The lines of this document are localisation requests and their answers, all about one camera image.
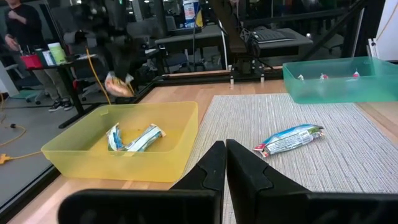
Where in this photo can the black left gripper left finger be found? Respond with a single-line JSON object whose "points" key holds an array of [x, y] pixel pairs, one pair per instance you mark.
{"points": [[186, 202]]}

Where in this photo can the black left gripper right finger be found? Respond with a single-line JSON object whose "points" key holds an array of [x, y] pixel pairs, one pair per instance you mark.
{"points": [[264, 199]]}

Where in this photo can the blue orange snack bar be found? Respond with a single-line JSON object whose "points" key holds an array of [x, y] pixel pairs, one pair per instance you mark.
{"points": [[118, 87]]}

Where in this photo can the blue white granola bar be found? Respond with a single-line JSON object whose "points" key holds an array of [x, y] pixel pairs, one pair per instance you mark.
{"points": [[115, 138], [144, 138]]}

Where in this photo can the blue granola bar red end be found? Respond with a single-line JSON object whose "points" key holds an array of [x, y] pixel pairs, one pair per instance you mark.
{"points": [[289, 140]]}

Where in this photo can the grey woven placemat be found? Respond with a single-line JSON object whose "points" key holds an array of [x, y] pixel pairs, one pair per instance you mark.
{"points": [[311, 177]]}

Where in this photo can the black side table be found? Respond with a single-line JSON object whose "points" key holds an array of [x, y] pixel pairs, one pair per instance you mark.
{"points": [[70, 90]]}

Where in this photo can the dark grey side desk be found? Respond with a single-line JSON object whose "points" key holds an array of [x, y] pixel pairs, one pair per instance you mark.
{"points": [[186, 37]]}

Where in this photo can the red storage box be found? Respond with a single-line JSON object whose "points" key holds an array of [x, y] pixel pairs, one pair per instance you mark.
{"points": [[31, 61]]}

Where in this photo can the person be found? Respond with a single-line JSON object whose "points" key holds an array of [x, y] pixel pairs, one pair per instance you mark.
{"points": [[23, 25]]}

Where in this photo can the yellow translucent plastic bin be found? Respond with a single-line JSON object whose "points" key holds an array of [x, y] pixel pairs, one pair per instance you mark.
{"points": [[93, 161]]}

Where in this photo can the green translucent plastic bin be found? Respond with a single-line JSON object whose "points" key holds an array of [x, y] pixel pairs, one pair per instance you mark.
{"points": [[342, 90]]}

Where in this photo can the dark grey keyboard desk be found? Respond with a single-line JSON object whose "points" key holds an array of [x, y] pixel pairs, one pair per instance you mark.
{"points": [[289, 46]]}

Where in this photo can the black computer keyboard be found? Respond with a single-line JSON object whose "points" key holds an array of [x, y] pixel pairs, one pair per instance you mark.
{"points": [[273, 35]]}

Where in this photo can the white panel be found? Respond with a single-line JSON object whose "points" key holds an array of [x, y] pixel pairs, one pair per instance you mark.
{"points": [[387, 31]]}

